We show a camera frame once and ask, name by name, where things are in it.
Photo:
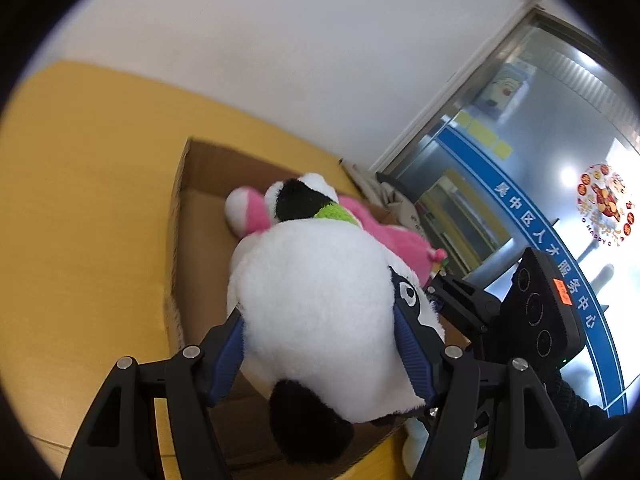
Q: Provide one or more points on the beige cloth bag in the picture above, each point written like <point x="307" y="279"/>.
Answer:
<point x="395" y="200"/>

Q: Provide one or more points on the round red festive sticker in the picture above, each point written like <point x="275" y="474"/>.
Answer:
<point x="605" y="202"/>

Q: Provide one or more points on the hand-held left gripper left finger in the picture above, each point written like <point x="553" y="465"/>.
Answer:
<point x="227" y="355"/>

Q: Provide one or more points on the brown cardboard box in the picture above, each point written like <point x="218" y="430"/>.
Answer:
<point x="200" y="220"/>

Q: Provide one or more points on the glass door with blue band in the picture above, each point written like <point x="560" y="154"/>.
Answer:
<point x="540" y="110"/>

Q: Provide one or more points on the pink white plush toy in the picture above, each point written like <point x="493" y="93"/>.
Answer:
<point x="400" y="245"/>

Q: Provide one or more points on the yellow sticky notes strip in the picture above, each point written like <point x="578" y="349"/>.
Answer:
<point x="482" y="132"/>

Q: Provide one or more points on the cartoon poster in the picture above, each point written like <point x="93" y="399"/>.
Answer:
<point x="502" y="87"/>

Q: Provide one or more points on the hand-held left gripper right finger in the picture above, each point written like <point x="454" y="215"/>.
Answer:
<point x="412" y="355"/>

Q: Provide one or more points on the white black panda plush toy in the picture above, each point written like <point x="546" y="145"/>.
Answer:
<point x="310" y="300"/>

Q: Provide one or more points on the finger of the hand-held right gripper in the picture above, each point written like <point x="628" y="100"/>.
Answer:
<point x="465" y="292"/>
<point x="462" y="320"/>

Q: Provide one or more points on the person's right forearm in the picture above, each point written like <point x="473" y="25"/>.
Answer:
<point x="585" y="415"/>

